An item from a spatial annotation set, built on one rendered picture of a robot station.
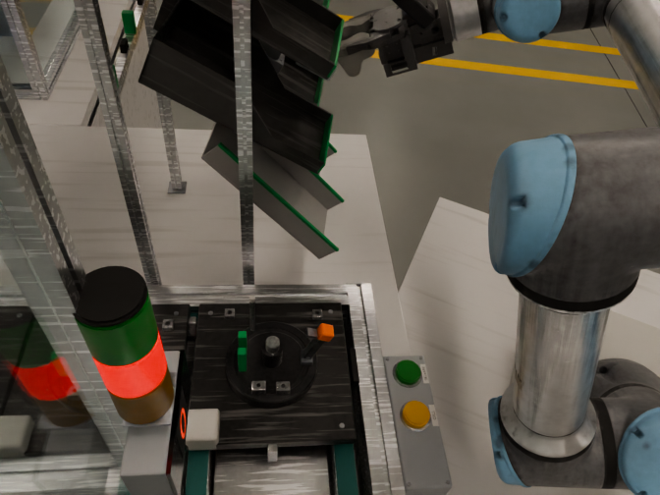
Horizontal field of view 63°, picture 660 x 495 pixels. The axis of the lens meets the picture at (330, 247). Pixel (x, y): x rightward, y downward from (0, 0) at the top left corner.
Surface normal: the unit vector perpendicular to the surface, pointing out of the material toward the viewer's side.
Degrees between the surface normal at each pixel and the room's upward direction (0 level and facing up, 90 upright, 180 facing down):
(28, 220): 90
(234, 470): 0
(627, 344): 47
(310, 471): 0
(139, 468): 0
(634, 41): 83
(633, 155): 21
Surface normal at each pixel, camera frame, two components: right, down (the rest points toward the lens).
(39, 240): 0.08, 0.75
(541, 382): -0.58, 0.64
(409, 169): 0.10, -0.66
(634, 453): -0.09, 0.02
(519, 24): -0.15, 0.52
